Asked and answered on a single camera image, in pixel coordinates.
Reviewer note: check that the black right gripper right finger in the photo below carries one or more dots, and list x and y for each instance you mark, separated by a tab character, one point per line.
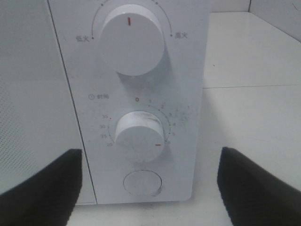
254	197

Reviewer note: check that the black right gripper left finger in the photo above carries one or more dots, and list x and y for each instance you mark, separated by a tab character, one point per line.
47	198

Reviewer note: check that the white microwave door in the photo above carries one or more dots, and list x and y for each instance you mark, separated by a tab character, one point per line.
38	122

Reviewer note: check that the round white door button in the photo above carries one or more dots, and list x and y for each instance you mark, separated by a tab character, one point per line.
142	182

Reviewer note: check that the white microwave knob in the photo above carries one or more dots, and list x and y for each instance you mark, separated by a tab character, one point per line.
139	136
131	40

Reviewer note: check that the white microwave oven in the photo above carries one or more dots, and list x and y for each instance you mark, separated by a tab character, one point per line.
101	96

